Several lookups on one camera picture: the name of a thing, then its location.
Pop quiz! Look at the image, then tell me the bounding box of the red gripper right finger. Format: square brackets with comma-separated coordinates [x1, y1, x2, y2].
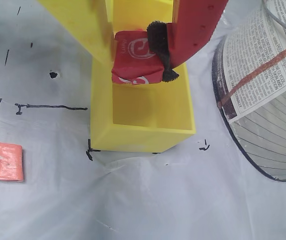
[146, 0, 230, 83]

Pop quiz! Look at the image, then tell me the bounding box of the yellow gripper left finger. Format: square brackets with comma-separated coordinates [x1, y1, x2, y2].
[37, 0, 115, 67]

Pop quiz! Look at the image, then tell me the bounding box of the red candy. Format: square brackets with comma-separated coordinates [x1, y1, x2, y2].
[111, 30, 165, 86]

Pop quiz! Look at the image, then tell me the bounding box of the orange candy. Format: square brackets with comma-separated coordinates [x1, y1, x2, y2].
[0, 141, 25, 183]

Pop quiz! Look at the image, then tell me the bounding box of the yellow three-compartment box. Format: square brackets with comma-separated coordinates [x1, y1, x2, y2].
[90, 0, 197, 153]

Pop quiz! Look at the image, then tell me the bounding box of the metal can with printed label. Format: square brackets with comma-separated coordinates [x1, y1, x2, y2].
[212, 0, 286, 183]

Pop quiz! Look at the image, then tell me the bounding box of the white plastic table cover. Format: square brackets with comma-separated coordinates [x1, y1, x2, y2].
[0, 0, 286, 240]

